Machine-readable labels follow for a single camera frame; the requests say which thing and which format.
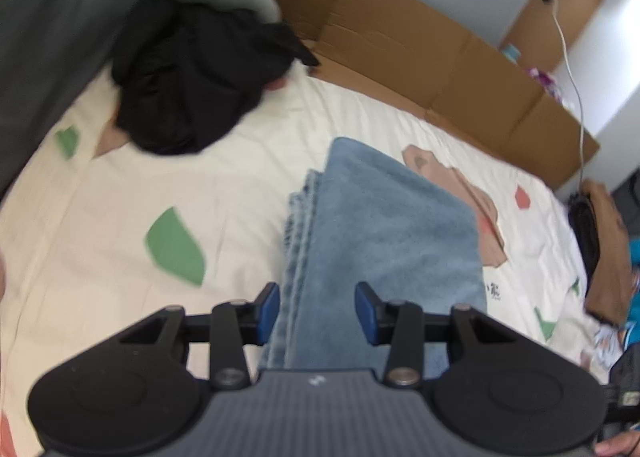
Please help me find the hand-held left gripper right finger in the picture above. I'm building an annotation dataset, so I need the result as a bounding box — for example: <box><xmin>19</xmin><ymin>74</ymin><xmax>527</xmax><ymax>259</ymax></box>
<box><xmin>355</xmin><ymin>282</ymin><xmax>521</xmax><ymax>388</ymax></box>

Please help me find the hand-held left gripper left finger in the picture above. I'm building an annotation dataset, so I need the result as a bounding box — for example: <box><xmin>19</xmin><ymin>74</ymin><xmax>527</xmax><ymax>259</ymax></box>
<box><xmin>120</xmin><ymin>282</ymin><xmax>281</xmax><ymax>388</ymax></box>

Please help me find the brown folded garment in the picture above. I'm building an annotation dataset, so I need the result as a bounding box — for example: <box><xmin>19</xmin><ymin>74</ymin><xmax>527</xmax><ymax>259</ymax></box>
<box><xmin>580</xmin><ymin>179</ymin><xmax>636</xmax><ymax>325</ymax></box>

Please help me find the person's right hand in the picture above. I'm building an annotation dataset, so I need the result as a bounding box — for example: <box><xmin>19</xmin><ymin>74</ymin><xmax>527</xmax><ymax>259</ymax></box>
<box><xmin>595</xmin><ymin>429</ymin><xmax>640</xmax><ymax>457</ymax></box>

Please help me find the teal printed blanket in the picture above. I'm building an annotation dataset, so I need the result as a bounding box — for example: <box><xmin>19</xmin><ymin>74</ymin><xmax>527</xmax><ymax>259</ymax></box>
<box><xmin>620</xmin><ymin>234</ymin><xmax>640</xmax><ymax>338</ymax></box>

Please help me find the brown cardboard sheet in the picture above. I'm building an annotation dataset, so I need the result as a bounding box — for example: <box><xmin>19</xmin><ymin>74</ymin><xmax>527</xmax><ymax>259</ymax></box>
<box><xmin>215</xmin><ymin>0</ymin><xmax>601</xmax><ymax>188</ymax></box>

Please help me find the black folded garment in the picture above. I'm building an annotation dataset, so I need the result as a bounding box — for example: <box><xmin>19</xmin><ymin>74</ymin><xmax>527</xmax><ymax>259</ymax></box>
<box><xmin>567</xmin><ymin>191</ymin><xmax>601</xmax><ymax>283</ymax></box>

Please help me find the purple printed packet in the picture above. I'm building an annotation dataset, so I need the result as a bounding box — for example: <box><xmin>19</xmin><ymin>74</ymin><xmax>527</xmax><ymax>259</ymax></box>
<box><xmin>525</xmin><ymin>66</ymin><xmax>566</xmax><ymax>100</ymax></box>

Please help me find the black crumpled garment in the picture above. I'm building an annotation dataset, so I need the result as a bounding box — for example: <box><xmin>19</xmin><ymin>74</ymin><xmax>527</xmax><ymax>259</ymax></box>
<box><xmin>110</xmin><ymin>0</ymin><xmax>321</xmax><ymax>156</ymax></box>

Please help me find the white cable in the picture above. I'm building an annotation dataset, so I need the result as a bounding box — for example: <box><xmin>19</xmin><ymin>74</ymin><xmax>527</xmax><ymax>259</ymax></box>
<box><xmin>547</xmin><ymin>0</ymin><xmax>588</xmax><ymax>192</ymax></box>

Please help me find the cream bear print bed sheet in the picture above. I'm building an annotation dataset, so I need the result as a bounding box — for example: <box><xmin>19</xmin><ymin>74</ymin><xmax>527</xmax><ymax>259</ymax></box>
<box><xmin>0</xmin><ymin>64</ymin><xmax>613</xmax><ymax>457</ymax></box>

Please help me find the dark grey duvet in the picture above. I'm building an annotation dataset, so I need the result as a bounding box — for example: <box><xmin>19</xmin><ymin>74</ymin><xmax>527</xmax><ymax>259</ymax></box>
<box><xmin>0</xmin><ymin>0</ymin><xmax>156</xmax><ymax>192</ymax></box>

